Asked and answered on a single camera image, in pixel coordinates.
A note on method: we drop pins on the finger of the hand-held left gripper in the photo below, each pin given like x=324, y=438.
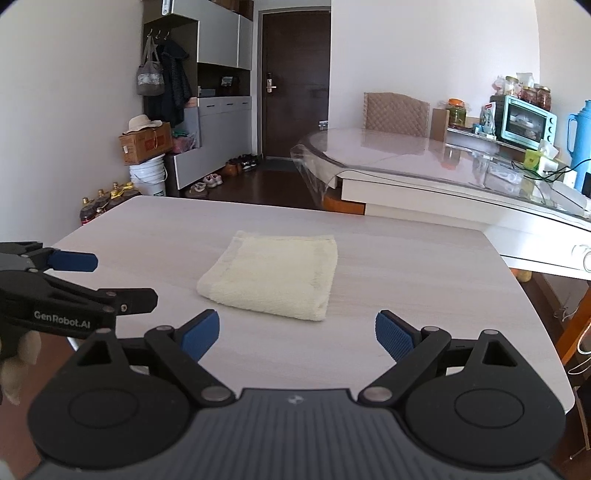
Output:
x=134, y=300
x=74, y=261

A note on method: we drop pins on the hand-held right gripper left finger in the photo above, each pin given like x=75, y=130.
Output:
x=201, y=337

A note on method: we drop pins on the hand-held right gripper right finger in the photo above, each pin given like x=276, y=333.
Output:
x=395, y=339

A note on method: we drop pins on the cream terry towel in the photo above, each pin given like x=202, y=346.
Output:
x=272, y=277

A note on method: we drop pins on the person's left hand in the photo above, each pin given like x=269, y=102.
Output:
x=28, y=350

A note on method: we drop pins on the group of drink bottles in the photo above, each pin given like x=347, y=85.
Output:
x=108, y=203

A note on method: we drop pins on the white plastic bucket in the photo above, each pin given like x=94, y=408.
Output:
x=148, y=177

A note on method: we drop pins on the brown cardboard box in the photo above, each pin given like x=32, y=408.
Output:
x=145, y=145

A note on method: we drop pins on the row of shoes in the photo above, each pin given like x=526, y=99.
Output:
x=217, y=177

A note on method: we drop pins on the straw hat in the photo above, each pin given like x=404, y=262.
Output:
x=144, y=124

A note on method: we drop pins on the colourful clothes pile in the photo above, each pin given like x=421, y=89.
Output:
x=183, y=142

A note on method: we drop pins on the clear plastic table cover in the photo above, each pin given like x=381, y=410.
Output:
x=392, y=152

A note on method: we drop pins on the grey hanging bag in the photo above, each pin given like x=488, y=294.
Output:
x=150, y=76

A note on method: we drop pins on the grey hallway cabinet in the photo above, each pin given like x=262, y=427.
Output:
x=221, y=120

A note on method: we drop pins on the dark hanging coat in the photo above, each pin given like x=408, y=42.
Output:
x=174, y=83

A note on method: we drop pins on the light wooden shelf board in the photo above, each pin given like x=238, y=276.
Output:
x=480, y=138

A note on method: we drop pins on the tan flat board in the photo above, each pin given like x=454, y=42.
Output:
x=439, y=125

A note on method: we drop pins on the beige quilted chair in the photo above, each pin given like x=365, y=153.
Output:
x=396, y=115

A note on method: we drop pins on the white power strip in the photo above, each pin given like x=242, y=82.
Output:
x=570, y=196

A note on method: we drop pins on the green and white tissue box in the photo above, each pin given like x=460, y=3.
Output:
x=541, y=159

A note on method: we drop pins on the green jar with orange lid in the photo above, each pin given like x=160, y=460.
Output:
x=457, y=115

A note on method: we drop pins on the red and white packet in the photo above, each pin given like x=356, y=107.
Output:
x=488, y=121

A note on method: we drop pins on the black charger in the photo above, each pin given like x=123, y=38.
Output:
x=587, y=184

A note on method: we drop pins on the teal toaster oven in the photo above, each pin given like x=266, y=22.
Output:
x=524, y=122

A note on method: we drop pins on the blue thermos flask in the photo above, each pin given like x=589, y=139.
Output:
x=581, y=143

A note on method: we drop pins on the dark brown door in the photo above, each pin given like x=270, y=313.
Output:
x=295, y=83

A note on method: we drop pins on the pink plastic bag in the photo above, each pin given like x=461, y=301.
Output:
x=499, y=86

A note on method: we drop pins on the red preserve jar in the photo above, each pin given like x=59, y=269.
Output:
x=527, y=95
x=543, y=97

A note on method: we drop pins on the clear glass jar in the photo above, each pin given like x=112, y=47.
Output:
x=511, y=86

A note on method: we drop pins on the small picture frame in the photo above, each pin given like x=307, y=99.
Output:
x=227, y=81

